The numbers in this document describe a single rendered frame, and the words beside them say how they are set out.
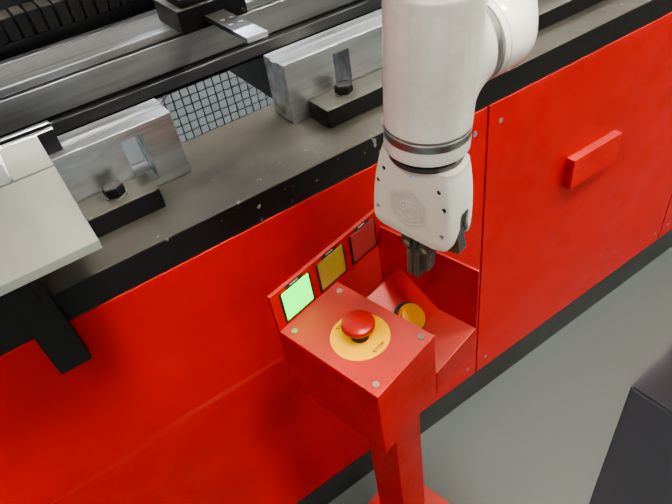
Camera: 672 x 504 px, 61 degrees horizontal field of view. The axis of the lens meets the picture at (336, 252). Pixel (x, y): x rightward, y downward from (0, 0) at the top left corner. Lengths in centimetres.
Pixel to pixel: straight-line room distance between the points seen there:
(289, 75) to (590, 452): 110
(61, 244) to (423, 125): 34
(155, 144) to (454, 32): 47
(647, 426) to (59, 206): 53
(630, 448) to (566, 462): 108
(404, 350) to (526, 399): 94
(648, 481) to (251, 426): 74
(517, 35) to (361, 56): 43
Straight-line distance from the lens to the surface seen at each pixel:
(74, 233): 58
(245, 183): 79
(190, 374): 90
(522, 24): 56
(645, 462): 43
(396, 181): 58
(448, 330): 78
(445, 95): 50
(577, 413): 158
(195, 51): 108
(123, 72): 105
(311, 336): 69
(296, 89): 89
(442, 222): 58
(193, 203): 78
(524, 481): 147
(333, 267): 72
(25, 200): 66
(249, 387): 98
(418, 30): 47
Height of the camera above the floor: 130
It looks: 41 degrees down
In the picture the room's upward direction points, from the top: 10 degrees counter-clockwise
